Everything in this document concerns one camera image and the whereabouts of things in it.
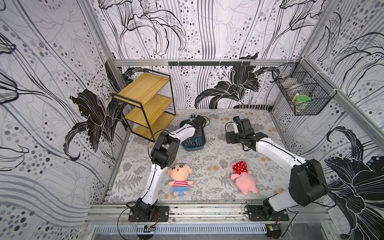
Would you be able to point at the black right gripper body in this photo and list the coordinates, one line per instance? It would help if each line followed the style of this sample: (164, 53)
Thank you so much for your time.
(229, 137)

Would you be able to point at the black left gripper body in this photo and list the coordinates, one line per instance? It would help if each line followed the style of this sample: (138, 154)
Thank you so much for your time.
(198, 132)

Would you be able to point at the teal plastic storage box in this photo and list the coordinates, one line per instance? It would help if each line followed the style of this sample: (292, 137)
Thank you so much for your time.
(196, 134)

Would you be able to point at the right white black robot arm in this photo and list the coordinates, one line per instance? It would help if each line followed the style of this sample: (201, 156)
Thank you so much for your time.
(307, 180)

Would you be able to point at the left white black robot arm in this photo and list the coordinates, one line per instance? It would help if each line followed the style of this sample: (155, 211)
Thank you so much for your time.
(163, 156)

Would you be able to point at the pile of silver wing nuts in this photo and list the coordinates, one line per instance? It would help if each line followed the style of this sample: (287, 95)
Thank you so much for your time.
(193, 142)

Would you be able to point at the pink plush toy red hat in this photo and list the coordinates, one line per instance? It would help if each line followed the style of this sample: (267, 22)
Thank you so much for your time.
(244, 179)

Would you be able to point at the boy plush doll striped shirt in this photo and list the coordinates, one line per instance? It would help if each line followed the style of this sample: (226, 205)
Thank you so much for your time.
(180, 184)

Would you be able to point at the green round lid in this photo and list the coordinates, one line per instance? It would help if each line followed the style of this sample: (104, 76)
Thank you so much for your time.
(303, 99)

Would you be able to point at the wooden shelf black metal frame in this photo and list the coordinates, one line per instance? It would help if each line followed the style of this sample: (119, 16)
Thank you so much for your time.
(152, 98)

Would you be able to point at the black wall rail bar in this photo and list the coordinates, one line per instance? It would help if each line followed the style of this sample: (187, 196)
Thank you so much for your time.
(207, 63)

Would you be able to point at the black wire basket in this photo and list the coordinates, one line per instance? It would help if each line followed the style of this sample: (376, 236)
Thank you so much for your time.
(294, 79)

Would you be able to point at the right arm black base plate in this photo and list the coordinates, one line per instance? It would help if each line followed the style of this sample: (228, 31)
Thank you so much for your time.
(257, 213)

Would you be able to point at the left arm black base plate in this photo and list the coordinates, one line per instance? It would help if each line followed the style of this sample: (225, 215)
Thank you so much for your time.
(149, 214)

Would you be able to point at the white slotted cable duct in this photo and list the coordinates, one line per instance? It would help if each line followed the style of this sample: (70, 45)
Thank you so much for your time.
(182, 229)

